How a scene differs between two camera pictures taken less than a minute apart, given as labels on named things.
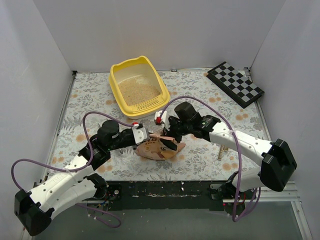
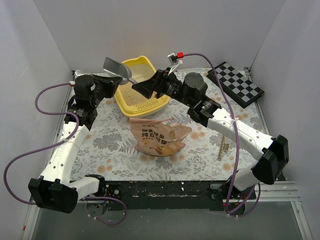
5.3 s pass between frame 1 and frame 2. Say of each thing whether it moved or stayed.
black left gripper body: moved
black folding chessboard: stayed
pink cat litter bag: moved
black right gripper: moved
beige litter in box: stayed
